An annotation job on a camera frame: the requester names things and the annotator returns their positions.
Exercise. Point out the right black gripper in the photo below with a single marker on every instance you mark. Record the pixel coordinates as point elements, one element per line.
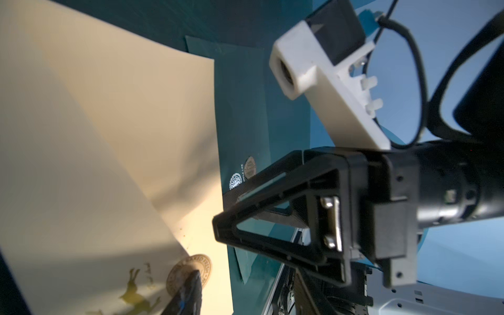
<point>362,205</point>

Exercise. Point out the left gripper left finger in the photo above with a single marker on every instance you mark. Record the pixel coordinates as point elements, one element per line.
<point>187,300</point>

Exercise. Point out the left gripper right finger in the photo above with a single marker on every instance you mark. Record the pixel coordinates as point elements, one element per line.
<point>309,299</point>

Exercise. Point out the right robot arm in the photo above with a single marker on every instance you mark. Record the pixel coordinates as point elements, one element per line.
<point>460,172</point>

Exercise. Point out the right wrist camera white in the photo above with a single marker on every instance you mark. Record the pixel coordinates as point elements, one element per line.
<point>314,59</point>

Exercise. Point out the tan kraft envelope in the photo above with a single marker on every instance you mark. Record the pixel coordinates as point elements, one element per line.
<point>110,172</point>

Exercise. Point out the dark green envelope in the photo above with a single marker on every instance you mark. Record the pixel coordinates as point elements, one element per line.
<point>254,118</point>

